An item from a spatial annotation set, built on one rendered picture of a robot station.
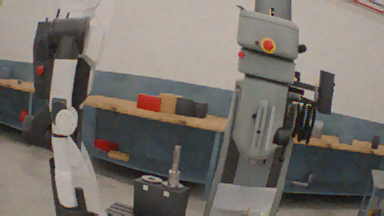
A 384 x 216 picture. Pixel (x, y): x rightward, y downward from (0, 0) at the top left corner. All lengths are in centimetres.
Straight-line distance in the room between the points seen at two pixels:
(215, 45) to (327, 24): 175
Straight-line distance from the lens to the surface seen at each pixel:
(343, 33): 634
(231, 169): 247
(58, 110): 138
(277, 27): 181
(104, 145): 633
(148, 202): 220
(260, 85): 194
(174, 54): 638
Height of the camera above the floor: 172
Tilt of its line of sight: 7 degrees down
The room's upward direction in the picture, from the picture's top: 9 degrees clockwise
